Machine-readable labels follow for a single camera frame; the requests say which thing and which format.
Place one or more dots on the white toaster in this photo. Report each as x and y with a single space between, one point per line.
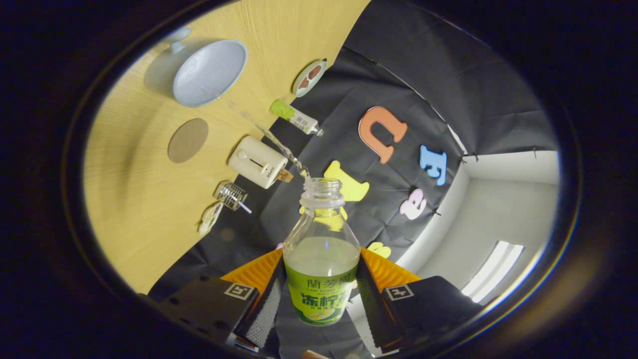
256 162

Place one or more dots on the pale green plate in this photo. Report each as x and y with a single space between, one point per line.
313 84

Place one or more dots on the brown food piece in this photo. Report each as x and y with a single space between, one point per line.
304 83
315 72

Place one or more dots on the white divided dish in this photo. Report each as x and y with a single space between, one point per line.
210 219

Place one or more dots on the white cup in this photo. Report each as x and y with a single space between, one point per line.
209 75

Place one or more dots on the slim green drink bottle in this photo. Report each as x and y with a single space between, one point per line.
299 119

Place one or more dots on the brown round coaster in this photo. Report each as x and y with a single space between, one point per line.
188 140

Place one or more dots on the ceiling light panel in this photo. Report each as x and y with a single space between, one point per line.
491 271

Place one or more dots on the pale straw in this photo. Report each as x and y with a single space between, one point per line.
245 207

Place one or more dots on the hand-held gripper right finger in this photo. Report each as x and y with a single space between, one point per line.
371 309

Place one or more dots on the brown bread slice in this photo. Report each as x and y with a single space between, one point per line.
285 175

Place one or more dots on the wooden table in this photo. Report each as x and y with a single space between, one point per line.
139 209

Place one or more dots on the green label juice bottle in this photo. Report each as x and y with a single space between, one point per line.
321 299

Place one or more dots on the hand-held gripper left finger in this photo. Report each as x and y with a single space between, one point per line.
266 309

